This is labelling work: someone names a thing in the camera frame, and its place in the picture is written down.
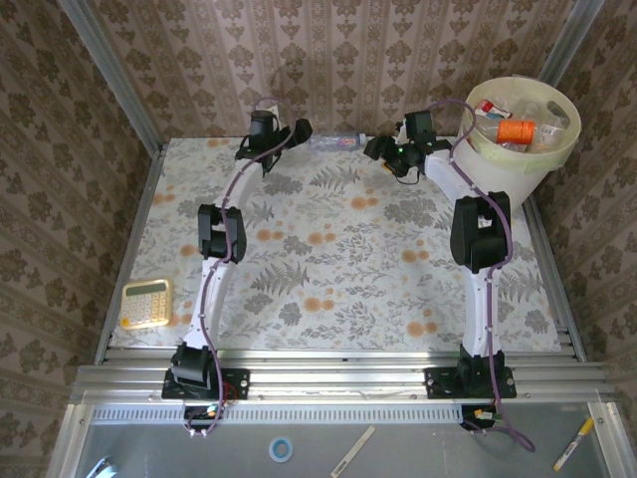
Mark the clear bottle red white label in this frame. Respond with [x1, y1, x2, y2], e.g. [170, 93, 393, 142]
[475, 98, 514, 120]

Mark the orange label plastic bottle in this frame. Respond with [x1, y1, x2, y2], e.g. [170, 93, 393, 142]
[496, 119, 537, 146]

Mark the clear bottle pale orange label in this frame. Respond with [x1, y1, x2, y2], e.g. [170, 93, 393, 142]
[534, 120, 569, 150]

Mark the white bin with yellow liner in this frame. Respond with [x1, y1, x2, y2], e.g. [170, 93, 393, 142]
[455, 74, 583, 208]

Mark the clear bottle purple label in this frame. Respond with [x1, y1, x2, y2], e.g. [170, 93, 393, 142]
[308, 131, 369, 152]

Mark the floral tablecloth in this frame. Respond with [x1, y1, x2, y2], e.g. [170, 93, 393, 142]
[106, 136, 566, 353]

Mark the cream yellow calculator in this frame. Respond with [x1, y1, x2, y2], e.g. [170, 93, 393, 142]
[120, 277, 174, 332]

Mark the black connector board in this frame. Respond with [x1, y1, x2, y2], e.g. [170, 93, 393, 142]
[460, 405, 502, 432]
[183, 403, 225, 424]

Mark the flat wooden stick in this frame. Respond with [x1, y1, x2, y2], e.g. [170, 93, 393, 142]
[330, 424, 377, 478]

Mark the blue white tape roll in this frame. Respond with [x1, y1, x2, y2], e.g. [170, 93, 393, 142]
[268, 435, 294, 462]

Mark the yellow white marker pen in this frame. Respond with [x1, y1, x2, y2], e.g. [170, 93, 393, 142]
[552, 416, 595, 473]

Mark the aluminium frame post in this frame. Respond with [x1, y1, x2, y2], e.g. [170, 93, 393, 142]
[57, 0, 168, 155]
[527, 0, 606, 101]

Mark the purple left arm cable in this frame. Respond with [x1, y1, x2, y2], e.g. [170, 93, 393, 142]
[183, 97, 295, 439]

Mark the aluminium front mounting rail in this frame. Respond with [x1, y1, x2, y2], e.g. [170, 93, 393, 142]
[69, 348, 616, 405]

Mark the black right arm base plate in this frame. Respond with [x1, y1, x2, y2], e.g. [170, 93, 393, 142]
[423, 366, 518, 400]

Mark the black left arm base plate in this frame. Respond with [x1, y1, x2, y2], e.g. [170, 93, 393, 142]
[161, 366, 250, 400]

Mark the slotted grey cable duct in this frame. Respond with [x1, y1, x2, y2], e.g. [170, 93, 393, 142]
[92, 401, 467, 425]

